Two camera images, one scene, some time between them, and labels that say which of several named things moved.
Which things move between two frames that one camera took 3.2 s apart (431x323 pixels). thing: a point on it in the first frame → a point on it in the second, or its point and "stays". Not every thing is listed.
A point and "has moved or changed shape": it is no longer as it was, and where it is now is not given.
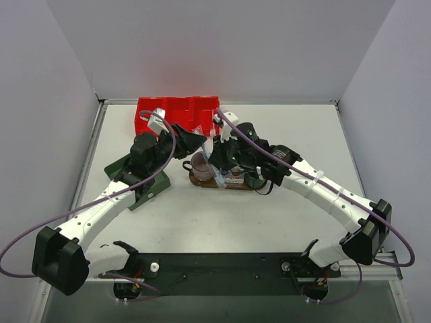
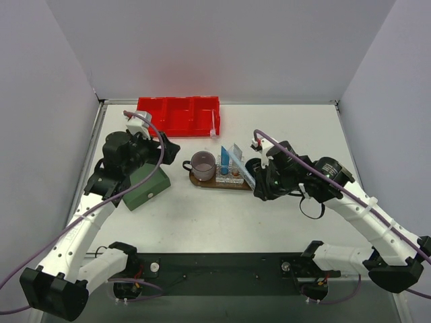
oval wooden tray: x=211 y=183 stays
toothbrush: x=221 y=182 has moved or changed shape
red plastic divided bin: x=194 y=113 stays
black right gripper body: x=219 y=156 → x=263 y=184
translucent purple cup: x=201 y=169 stays
